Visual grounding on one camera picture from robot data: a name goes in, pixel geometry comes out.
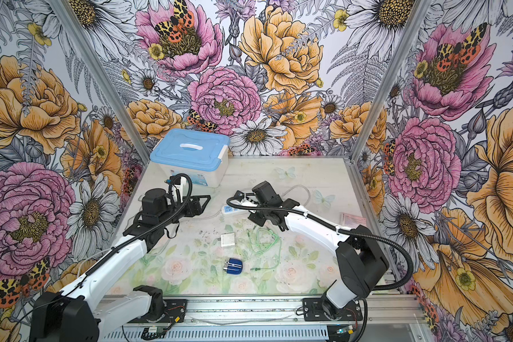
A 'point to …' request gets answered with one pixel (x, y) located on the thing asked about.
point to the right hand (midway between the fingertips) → (253, 212)
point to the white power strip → (233, 210)
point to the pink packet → (351, 221)
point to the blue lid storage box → (202, 156)
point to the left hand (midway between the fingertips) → (203, 203)
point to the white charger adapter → (227, 239)
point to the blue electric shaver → (233, 266)
